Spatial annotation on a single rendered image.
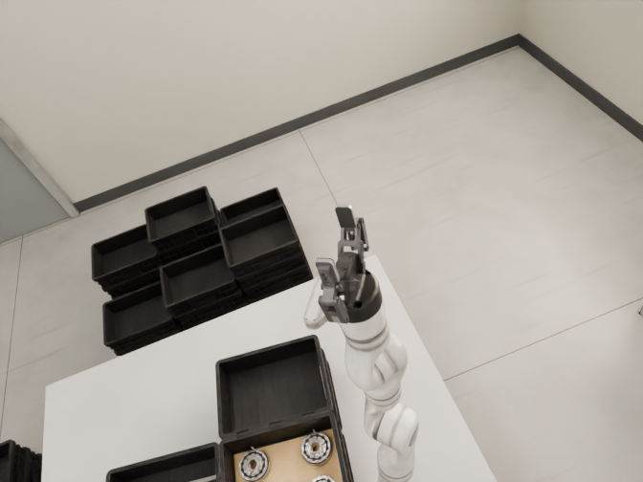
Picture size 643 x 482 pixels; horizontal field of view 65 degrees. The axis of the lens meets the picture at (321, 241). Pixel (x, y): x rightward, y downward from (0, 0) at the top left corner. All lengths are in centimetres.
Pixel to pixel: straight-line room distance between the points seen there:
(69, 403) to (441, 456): 157
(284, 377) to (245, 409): 18
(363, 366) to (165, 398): 156
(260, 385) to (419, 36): 314
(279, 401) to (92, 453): 82
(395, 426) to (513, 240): 230
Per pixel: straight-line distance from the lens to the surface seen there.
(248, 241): 287
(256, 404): 196
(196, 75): 390
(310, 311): 74
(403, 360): 86
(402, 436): 112
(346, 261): 67
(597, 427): 279
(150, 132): 410
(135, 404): 235
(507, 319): 296
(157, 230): 321
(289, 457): 186
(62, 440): 247
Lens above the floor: 256
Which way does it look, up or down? 49 degrees down
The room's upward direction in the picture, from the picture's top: 18 degrees counter-clockwise
